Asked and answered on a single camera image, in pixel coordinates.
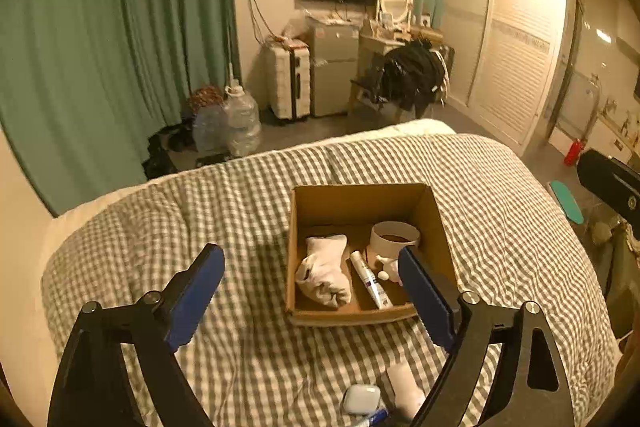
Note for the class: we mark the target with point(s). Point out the grey checkered blanket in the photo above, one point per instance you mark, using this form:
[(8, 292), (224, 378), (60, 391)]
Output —
[(250, 217)]

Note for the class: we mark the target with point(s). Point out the black bag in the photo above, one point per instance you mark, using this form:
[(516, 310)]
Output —
[(160, 163)]

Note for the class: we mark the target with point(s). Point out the brown patterned bag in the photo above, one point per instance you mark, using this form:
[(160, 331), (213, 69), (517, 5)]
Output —
[(205, 97)]

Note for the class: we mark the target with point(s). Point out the white cup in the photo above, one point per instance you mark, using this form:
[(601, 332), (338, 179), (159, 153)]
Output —
[(392, 248)]

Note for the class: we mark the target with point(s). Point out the white rolled cloth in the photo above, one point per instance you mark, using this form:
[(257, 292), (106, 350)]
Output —
[(405, 389)]

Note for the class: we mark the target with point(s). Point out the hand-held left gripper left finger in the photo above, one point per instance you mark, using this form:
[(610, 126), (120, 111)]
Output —
[(197, 292)]

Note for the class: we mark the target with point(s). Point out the white tube with blue label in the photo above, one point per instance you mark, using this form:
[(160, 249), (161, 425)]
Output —
[(370, 282)]

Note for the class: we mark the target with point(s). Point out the wide green curtain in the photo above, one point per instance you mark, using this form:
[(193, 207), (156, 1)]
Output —
[(100, 47)]

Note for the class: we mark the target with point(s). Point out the teal oval board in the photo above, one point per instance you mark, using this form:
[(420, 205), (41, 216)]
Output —
[(567, 203)]

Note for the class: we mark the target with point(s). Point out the blue pen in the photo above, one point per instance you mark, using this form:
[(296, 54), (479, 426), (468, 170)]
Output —
[(374, 418)]

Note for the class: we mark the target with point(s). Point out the white louvred wardrobe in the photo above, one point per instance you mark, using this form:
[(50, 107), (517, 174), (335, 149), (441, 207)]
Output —
[(515, 37)]

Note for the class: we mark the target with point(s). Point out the brown cardboard box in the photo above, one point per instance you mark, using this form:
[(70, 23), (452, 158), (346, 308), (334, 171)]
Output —
[(350, 207)]

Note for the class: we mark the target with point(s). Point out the white sock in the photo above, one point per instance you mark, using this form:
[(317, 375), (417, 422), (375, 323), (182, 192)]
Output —
[(322, 269)]

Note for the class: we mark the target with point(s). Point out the wooden chair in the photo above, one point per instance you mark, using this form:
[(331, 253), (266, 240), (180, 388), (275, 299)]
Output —
[(362, 89)]

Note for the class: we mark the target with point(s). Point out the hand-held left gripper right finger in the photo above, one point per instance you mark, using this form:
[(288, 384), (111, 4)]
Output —
[(425, 302)]

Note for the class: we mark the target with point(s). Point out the grey mini fridge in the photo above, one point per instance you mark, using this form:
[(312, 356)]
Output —
[(332, 72)]

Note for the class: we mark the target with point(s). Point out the white earbuds case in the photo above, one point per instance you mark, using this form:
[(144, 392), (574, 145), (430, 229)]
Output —
[(361, 399)]

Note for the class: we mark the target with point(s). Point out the vanity table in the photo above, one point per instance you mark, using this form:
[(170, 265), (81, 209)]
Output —
[(372, 49)]

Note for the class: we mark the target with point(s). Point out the pile of black clothes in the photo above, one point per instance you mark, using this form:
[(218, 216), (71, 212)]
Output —
[(410, 72)]

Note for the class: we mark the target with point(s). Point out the large clear water jug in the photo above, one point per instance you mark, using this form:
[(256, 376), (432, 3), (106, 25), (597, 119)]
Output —
[(242, 122)]

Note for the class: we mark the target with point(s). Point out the white suitcase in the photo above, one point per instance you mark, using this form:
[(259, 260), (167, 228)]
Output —
[(287, 79)]

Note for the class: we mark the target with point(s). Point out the red fire extinguisher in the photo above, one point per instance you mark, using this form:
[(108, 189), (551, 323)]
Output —
[(573, 153)]

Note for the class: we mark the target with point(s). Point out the small white plastic object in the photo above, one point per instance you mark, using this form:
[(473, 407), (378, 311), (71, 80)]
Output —
[(387, 264)]

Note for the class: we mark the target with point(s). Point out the small clear water jug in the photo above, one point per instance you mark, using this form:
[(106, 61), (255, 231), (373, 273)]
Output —
[(209, 132)]

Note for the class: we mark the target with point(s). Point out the dark shoes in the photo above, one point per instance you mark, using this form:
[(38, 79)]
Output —
[(175, 137)]

